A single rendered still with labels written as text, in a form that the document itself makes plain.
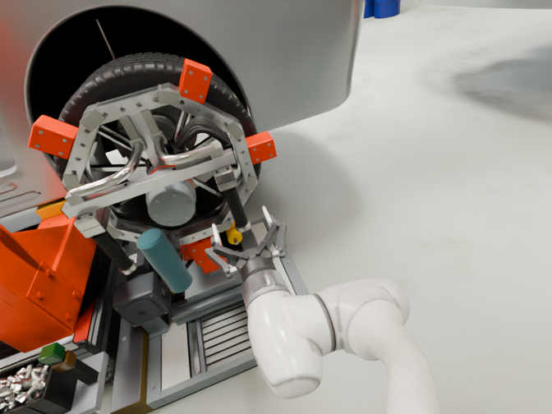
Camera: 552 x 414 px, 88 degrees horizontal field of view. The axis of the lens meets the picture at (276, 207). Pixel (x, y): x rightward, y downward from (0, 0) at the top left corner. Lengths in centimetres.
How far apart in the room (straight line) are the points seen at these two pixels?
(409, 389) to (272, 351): 19
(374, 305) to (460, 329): 105
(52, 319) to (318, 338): 88
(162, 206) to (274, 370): 54
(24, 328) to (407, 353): 107
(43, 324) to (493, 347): 162
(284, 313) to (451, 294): 121
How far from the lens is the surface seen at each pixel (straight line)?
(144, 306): 136
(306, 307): 51
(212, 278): 146
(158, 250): 98
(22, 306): 112
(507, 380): 150
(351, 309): 50
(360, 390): 137
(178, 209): 86
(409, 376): 41
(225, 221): 109
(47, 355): 103
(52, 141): 96
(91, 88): 97
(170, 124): 134
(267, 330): 49
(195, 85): 86
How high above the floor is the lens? 131
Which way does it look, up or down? 40 degrees down
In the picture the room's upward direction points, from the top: 14 degrees counter-clockwise
